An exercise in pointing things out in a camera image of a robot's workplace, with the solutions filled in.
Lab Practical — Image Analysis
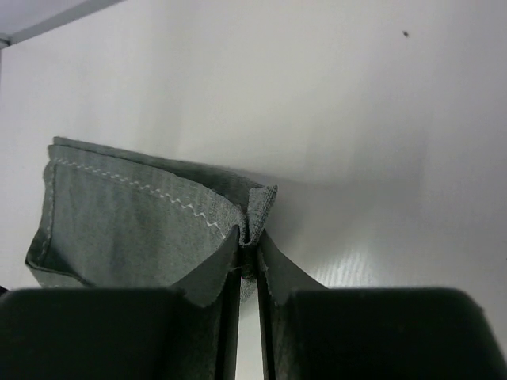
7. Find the aluminium frame post right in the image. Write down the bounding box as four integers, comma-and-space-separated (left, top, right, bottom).
1, 1, 120, 49

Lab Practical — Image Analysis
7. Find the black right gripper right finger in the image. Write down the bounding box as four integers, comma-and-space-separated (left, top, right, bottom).
257, 234, 506, 379

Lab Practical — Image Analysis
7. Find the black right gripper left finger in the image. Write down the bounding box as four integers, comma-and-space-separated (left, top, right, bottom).
1, 227, 240, 379

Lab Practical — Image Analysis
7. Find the grey cloth napkin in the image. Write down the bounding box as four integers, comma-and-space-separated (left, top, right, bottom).
25, 137, 277, 301

